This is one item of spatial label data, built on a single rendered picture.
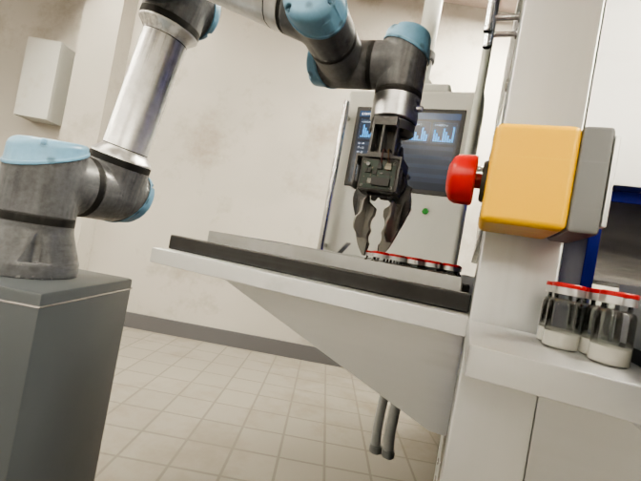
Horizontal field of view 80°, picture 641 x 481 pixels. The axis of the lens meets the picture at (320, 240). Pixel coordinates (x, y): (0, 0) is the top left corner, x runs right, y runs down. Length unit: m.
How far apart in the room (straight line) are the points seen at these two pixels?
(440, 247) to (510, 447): 1.05
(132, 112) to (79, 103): 2.82
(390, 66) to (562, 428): 0.51
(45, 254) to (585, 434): 0.74
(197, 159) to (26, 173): 2.66
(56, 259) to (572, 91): 0.73
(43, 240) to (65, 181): 0.10
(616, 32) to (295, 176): 2.85
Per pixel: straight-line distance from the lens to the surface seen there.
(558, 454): 0.42
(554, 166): 0.31
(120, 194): 0.84
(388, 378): 0.51
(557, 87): 0.43
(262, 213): 3.17
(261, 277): 0.46
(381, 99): 0.64
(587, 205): 0.31
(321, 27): 0.56
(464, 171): 0.32
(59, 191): 0.76
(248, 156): 3.26
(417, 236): 1.41
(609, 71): 0.44
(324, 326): 0.52
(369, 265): 0.46
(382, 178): 0.58
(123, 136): 0.86
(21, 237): 0.76
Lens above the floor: 0.92
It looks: 1 degrees up
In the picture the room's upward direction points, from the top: 10 degrees clockwise
